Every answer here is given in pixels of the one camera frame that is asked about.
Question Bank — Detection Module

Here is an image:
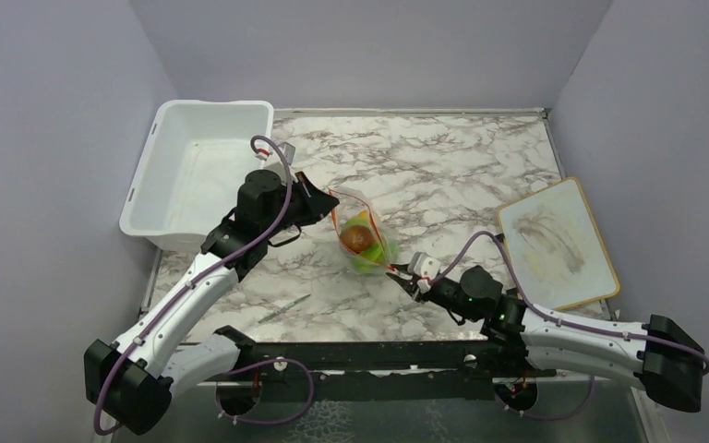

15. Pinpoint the brown round fruit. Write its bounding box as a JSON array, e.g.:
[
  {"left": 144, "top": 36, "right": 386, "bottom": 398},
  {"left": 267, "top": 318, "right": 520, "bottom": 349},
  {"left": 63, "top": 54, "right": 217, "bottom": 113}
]
[{"left": 339, "top": 225, "right": 377, "bottom": 254}]

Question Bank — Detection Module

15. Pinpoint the white cutting board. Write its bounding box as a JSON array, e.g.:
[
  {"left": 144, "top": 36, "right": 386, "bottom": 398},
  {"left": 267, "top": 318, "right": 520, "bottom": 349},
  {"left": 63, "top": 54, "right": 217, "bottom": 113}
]
[{"left": 497, "top": 177, "right": 620, "bottom": 310}]

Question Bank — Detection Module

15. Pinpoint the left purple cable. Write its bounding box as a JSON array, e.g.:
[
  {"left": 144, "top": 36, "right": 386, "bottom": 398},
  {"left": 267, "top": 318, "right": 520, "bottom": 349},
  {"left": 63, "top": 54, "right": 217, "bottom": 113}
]
[{"left": 92, "top": 135, "right": 294, "bottom": 437}]

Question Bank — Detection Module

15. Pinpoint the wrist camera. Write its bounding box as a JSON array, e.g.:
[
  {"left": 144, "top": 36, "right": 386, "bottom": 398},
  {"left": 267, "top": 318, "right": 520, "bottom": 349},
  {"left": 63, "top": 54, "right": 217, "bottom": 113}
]
[
  {"left": 259, "top": 141, "right": 297, "bottom": 178},
  {"left": 407, "top": 252, "right": 440, "bottom": 293}
]

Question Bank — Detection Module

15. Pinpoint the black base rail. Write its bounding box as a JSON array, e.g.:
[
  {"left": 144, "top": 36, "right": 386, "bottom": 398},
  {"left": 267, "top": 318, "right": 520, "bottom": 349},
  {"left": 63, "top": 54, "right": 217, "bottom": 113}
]
[{"left": 210, "top": 340, "right": 556, "bottom": 402}]

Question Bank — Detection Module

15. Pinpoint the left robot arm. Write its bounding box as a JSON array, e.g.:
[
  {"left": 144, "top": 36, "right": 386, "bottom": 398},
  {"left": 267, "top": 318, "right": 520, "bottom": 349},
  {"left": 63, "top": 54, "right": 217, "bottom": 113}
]
[{"left": 84, "top": 170, "right": 340, "bottom": 436}]

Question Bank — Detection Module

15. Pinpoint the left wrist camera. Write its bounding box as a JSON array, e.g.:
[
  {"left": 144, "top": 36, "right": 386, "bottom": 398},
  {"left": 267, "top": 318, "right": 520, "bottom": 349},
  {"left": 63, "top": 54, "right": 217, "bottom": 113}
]
[{"left": 259, "top": 141, "right": 297, "bottom": 178}]

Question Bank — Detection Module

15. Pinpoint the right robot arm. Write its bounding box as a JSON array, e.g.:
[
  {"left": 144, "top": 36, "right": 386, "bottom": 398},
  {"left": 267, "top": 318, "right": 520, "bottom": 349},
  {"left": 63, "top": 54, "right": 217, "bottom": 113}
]
[{"left": 388, "top": 265, "right": 707, "bottom": 413}]

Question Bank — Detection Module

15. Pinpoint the white plastic bin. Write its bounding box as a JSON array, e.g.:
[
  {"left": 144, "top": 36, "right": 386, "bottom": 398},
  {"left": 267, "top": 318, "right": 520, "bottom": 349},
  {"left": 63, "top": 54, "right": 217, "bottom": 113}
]
[{"left": 119, "top": 100, "right": 274, "bottom": 253}]

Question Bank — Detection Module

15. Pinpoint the clear zip bag orange zipper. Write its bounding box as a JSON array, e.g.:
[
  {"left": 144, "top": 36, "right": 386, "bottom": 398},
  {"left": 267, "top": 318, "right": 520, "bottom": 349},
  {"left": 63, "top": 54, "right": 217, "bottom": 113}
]
[{"left": 328, "top": 187, "right": 399, "bottom": 274}]

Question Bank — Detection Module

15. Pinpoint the green star fruit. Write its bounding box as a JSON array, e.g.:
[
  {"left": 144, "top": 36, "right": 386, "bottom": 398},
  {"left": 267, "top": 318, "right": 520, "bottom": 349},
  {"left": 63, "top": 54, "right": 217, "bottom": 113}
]
[{"left": 359, "top": 241, "right": 390, "bottom": 271}]

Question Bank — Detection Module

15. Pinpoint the green pen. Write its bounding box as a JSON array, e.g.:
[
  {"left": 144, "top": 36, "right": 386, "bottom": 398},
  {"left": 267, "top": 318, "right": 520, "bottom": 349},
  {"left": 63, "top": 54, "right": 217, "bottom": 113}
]
[{"left": 258, "top": 294, "right": 311, "bottom": 324}]

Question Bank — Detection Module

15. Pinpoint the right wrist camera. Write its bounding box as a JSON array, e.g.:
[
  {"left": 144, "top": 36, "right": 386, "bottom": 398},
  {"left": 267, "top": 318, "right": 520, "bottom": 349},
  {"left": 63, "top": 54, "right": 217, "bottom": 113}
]
[{"left": 407, "top": 252, "right": 440, "bottom": 293}]

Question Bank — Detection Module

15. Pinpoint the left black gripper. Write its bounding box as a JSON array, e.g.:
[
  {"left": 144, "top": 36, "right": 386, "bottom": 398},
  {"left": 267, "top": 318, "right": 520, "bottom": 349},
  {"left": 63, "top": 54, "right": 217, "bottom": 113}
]
[{"left": 262, "top": 171, "right": 341, "bottom": 239}]

